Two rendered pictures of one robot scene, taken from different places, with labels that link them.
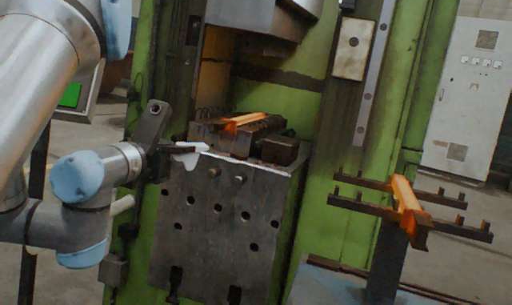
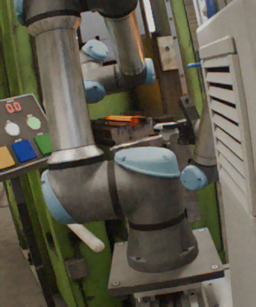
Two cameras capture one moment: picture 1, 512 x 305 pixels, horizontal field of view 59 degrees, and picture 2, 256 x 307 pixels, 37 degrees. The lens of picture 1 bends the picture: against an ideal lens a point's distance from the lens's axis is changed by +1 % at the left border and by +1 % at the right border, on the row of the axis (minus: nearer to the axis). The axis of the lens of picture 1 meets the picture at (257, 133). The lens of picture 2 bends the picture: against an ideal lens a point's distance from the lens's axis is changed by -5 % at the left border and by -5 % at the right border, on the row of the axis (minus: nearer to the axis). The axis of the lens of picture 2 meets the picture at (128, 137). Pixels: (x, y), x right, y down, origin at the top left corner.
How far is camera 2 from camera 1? 1.23 m
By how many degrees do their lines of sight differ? 39
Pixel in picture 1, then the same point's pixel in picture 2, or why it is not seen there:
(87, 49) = not seen: outside the picture
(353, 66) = (171, 62)
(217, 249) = not seen: hidden behind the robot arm
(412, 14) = (183, 27)
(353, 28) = (164, 42)
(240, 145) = (147, 129)
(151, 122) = (191, 107)
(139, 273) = (92, 260)
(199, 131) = (119, 133)
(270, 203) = (184, 150)
